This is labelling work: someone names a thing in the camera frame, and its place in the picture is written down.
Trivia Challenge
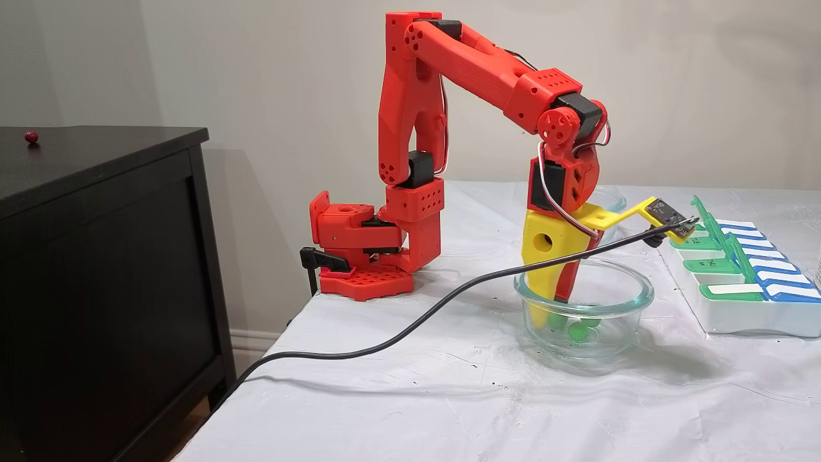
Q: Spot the clear glass bowl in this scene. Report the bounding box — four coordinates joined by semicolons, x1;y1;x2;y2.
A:
513;258;655;360
580;185;628;216

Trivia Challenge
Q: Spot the black table clamp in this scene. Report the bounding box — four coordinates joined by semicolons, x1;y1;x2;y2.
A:
300;247;352;297

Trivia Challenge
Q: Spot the black camera cable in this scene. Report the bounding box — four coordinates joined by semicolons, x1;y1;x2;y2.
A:
210;218;700;415

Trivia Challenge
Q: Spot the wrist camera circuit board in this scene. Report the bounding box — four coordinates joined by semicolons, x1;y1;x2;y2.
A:
643;198;701;248

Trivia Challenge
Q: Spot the red white black servo cable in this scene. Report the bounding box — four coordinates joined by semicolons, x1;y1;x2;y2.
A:
574;121;611;158
537;141;604;239

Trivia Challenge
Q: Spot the white table cover sheet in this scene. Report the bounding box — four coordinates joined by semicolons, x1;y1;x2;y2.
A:
170;180;821;462

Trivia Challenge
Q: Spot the weekly pill organizer box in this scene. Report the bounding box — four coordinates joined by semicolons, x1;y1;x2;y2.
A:
664;196;821;338

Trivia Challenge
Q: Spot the white baseboard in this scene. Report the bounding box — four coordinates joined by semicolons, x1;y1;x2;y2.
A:
230;329;288;376

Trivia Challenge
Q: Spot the black wooden cabinet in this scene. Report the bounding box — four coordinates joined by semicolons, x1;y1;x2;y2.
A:
0;126;237;462

